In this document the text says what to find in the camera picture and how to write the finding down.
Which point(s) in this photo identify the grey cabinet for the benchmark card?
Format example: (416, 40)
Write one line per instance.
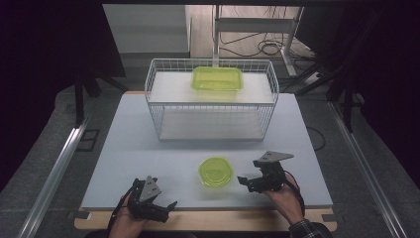
(145, 29)

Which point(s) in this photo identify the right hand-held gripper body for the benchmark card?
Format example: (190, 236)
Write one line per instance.
(272, 175)

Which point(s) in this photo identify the aluminium rail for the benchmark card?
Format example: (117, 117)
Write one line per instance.
(366, 172)
(54, 178)

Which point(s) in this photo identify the person's right hand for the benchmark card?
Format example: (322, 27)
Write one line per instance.
(289, 203)

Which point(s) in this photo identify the white metal stand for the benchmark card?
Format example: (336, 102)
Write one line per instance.
(254, 24)

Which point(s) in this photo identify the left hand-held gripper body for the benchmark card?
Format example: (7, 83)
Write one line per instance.
(149, 190)

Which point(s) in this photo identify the person's left hand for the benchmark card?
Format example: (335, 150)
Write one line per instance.
(124, 224)

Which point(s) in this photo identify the round container with green lid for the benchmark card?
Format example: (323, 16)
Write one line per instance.
(216, 172)

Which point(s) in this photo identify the rectangular container with green lid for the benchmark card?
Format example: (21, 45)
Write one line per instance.
(216, 79)

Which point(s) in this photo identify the pale blue board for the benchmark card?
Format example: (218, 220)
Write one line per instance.
(132, 158)

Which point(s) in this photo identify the black tripod stand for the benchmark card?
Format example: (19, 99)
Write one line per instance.
(79, 99)

